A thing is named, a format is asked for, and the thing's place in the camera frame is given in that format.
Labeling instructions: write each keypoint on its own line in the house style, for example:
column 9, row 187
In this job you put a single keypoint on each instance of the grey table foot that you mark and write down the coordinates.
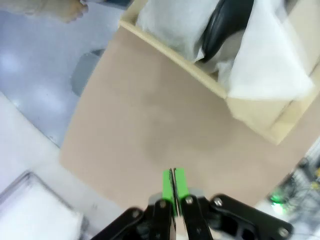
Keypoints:
column 82, row 72

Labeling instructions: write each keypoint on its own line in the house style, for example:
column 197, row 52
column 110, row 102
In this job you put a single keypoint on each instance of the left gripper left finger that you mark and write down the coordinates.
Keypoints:
column 167, row 182

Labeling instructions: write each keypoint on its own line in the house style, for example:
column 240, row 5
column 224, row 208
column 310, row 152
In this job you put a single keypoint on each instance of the person's right hand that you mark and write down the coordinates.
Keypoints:
column 73, row 11

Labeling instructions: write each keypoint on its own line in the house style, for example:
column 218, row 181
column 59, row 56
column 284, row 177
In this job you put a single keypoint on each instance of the black leather shoe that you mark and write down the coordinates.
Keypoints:
column 225, row 22

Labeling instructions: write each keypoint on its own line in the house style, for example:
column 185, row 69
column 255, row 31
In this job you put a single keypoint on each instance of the white tissue paper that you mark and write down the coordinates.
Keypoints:
column 262, row 62

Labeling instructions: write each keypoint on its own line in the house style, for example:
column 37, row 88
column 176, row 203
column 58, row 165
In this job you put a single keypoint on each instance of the cardboard shoe box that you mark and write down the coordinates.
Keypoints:
column 175, row 53

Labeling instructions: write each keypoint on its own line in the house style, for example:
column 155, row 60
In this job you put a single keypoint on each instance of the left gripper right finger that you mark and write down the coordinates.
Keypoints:
column 181, row 182

